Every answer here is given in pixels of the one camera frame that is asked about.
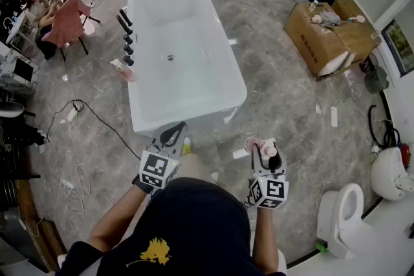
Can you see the red container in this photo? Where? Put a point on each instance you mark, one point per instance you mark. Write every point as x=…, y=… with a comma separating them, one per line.
x=405, y=155

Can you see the chair with pink cloth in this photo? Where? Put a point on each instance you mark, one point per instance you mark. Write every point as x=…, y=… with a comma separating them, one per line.
x=66, y=24

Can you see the white power strip with plugs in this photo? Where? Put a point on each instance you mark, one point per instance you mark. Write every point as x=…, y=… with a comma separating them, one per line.
x=71, y=113

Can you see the person's yellow-green shoe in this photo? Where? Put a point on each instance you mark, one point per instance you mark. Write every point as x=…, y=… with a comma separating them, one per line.
x=187, y=147

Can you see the white wall-hung toilet bowl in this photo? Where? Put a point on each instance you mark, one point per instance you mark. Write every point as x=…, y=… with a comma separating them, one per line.
x=388, y=174

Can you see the white toilet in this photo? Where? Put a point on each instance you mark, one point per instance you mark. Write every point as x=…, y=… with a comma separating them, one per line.
x=346, y=223

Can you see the person's dark printed shirt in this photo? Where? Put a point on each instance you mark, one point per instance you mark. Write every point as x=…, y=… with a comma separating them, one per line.
x=194, y=229

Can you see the dark framed window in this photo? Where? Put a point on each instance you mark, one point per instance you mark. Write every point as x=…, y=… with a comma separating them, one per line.
x=399, y=46

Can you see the dark round bin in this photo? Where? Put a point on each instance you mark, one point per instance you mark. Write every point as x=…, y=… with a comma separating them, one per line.
x=367, y=64

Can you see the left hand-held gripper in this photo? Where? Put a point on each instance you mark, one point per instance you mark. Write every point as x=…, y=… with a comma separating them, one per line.
x=158, y=168

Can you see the black hand shower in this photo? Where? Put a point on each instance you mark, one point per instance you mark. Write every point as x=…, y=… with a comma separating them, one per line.
x=126, y=16

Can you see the grey soft doll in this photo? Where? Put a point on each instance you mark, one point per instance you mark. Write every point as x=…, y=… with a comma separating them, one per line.
x=328, y=18

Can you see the small clear bottle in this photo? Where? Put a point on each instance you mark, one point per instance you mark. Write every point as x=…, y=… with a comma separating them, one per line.
x=314, y=5

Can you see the white rectangular bathtub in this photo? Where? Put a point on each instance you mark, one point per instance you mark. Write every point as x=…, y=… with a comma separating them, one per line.
x=181, y=42

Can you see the pink pump bottle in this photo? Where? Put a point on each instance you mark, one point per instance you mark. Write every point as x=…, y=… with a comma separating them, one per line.
x=124, y=71

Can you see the small cardboard box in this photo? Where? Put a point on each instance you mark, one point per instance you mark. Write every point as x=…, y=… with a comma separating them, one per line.
x=346, y=8

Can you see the black wristband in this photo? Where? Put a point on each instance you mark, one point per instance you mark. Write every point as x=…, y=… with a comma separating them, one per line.
x=144, y=185

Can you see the large cardboard box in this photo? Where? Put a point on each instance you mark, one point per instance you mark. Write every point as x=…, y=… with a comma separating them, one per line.
x=323, y=42

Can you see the green small object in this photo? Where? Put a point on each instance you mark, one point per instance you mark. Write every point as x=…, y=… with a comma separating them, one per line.
x=321, y=247

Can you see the pale bath brush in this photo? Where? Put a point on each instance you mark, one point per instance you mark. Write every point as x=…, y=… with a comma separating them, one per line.
x=358, y=19

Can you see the person's left forearm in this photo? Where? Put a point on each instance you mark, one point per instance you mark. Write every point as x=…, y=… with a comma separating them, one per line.
x=113, y=223

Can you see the person's beige trousers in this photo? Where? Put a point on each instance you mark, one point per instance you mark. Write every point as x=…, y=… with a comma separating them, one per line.
x=192, y=166

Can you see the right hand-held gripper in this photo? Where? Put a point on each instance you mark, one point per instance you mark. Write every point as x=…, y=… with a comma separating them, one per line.
x=271, y=190

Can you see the dark green bag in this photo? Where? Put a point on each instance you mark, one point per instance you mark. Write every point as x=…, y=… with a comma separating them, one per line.
x=376, y=80

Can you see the black faucet knob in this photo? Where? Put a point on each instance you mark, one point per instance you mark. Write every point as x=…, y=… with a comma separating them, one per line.
x=128, y=49
x=128, y=39
x=128, y=60

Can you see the person's right forearm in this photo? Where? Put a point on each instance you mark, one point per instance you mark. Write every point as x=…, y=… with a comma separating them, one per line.
x=266, y=236

